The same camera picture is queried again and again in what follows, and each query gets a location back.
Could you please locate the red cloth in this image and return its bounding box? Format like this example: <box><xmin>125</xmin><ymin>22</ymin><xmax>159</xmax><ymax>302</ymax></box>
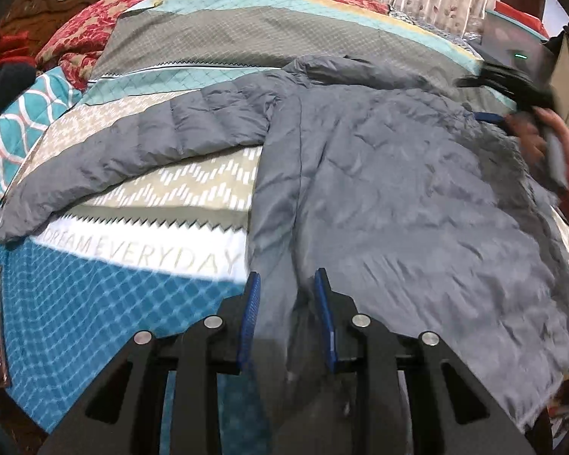
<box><xmin>493</xmin><ymin>0</ymin><xmax>549</xmax><ymax>39</ymax></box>

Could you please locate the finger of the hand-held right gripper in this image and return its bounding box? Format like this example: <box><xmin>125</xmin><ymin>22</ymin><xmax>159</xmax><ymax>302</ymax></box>
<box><xmin>474</xmin><ymin>111</ymin><xmax>509</xmax><ymax>127</ymax></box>

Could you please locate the striped patterned bedspread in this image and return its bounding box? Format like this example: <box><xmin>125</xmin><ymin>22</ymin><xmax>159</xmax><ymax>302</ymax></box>
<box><xmin>0</xmin><ymin>0</ymin><xmax>569</xmax><ymax>437</ymax></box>

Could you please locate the person's right hand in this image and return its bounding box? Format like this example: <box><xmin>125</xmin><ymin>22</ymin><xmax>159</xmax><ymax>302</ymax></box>
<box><xmin>505</xmin><ymin>107</ymin><xmax>558</xmax><ymax>168</ymax></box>

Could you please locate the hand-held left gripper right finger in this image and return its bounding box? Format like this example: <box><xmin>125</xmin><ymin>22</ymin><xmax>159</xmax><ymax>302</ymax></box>
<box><xmin>313</xmin><ymin>268</ymin><xmax>536</xmax><ymax>455</ymax></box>

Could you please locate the teal white wavy quilt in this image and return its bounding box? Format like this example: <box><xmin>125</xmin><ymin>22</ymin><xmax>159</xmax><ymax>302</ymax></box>
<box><xmin>0</xmin><ymin>66</ymin><xmax>83</xmax><ymax>238</ymax></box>

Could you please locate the dark storage box teal trim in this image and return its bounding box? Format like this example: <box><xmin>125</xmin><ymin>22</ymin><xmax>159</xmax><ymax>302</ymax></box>
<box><xmin>469</xmin><ymin>7</ymin><xmax>551</xmax><ymax>60</ymax></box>

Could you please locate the dark cloth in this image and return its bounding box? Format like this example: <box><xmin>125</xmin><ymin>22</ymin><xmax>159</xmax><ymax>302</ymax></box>
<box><xmin>0</xmin><ymin>64</ymin><xmax>39</xmax><ymax>129</ymax></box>

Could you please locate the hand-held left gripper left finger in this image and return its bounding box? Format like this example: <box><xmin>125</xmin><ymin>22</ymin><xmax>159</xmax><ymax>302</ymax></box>
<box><xmin>38</xmin><ymin>272</ymin><xmax>261</xmax><ymax>455</ymax></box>

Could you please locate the carved wooden headboard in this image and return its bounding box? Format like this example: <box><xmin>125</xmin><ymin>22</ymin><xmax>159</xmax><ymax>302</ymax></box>
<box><xmin>0</xmin><ymin>0</ymin><xmax>105</xmax><ymax>43</ymax></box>

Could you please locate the grey puffer jacket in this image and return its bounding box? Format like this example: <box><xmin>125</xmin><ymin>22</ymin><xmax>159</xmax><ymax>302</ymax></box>
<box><xmin>0</xmin><ymin>54</ymin><xmax>569</xmax><ymax>430</ymax></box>

